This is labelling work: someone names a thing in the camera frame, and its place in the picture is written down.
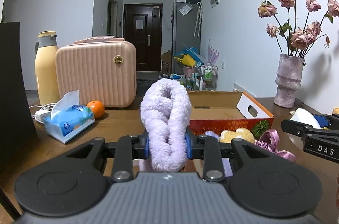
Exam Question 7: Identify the white round sponge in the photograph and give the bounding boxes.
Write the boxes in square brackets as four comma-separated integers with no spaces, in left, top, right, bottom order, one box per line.
[288,108,321,149]

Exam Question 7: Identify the white yellow plush toy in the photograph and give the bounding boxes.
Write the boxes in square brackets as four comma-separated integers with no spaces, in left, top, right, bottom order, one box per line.
[219,128,255,144]

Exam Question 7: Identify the pink satin scrunchie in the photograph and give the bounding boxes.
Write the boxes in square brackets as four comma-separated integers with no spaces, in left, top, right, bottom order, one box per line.
[255,129,296,163]

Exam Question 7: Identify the lilac fluffy scrunchie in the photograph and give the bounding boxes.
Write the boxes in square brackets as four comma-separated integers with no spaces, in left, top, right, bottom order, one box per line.
[139,78,191,172]

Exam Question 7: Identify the purple knit pouch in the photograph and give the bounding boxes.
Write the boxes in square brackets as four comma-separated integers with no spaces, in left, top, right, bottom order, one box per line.
[205,131,220,141]

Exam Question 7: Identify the yellow bear mug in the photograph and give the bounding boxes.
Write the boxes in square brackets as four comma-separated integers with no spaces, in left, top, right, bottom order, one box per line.
[332,107,339,115]

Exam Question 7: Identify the red cardboard box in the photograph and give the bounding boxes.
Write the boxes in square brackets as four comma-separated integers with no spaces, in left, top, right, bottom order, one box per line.
[189,91,274,138]

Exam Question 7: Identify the orange fruit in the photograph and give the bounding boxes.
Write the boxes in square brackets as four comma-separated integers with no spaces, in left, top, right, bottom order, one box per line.
[86,100,105,119]

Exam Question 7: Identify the pink textured vase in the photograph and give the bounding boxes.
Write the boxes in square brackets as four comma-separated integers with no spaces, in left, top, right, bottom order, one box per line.
[274,54,303,108]

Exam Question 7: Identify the blue tissue pack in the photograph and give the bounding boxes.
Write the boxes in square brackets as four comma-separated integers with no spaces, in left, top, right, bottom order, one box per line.
[43,90,95,144]

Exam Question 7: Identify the pink ribbed suitcase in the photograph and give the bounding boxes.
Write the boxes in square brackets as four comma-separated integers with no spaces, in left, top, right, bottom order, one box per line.
[56,36,137,108]

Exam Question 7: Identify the dried pink roses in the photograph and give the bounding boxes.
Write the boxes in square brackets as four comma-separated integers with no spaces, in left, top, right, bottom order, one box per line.
[257,0,338,59]

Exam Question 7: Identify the black paper shopping bag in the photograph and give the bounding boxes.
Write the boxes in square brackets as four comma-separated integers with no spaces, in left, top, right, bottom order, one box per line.
[0,22,36,170]

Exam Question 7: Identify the dark entrance door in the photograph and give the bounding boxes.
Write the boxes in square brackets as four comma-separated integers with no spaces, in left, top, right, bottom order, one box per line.
[123,4,162,72]

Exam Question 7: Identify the grey refrigerator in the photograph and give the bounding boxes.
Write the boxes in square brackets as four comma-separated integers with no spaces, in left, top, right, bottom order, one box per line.
[171,1,200,75]

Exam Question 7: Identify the yellow thermos jug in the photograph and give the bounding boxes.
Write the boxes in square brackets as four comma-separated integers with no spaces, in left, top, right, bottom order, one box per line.
[35,31,60,106]

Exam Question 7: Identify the wire storage cart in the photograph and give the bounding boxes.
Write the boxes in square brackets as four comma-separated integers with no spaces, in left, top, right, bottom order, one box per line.
[185,65,218,91]

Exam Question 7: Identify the white charger with cable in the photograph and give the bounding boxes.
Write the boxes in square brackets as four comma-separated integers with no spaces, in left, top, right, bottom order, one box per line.
[29,103,56,125]

